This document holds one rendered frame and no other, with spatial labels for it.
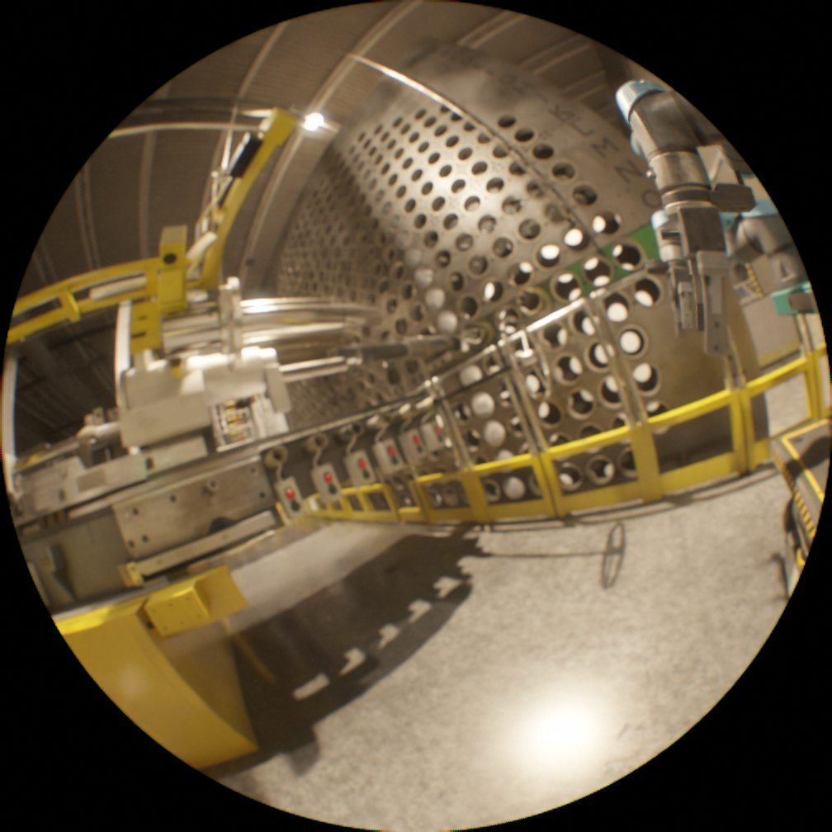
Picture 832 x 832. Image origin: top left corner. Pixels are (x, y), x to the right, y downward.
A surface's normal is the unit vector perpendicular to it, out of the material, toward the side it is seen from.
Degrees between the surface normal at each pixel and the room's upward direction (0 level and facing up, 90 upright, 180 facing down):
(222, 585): 90
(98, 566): 90
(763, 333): 90
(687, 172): 100
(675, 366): 90
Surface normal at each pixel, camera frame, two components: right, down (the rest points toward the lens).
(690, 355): -0.68, 0.24
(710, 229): -0.77, 0.43
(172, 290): 0.71, 0.43
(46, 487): 0.63, -0.29
